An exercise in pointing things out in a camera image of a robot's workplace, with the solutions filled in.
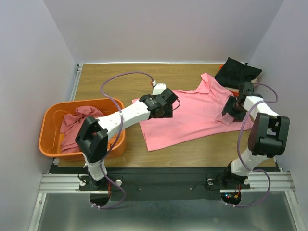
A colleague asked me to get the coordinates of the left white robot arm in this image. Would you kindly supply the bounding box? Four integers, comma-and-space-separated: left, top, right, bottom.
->
75, 88, 180, 190

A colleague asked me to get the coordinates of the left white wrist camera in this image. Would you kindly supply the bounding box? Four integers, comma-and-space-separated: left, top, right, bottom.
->
152, 81, 167, 96

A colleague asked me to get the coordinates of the orange plastic basket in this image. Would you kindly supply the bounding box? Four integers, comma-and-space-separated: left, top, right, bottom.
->
38, 98, 118, 161

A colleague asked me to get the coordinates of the dusty rose shirt in basket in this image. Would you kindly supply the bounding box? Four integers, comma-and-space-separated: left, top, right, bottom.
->
60, 105, 104, 154

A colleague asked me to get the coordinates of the light pink t shirt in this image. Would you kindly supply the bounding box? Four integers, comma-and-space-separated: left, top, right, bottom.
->
140, 73, 253, 152

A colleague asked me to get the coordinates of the folded black t shirt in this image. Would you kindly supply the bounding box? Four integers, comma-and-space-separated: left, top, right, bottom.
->
214, 57, 262, 89

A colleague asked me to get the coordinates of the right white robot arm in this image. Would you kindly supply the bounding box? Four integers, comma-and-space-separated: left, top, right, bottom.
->
221, 82, 290, 188

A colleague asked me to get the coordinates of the folded beige t shirt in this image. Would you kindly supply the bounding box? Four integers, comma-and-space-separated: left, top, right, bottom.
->
225, 77, 258, 94

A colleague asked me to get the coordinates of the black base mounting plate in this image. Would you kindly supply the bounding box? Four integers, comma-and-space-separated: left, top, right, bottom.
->
49, 166, 265, 202

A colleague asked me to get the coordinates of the aluminium frame rail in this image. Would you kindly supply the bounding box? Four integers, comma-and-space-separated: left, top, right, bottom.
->
38, 64, 84, 194

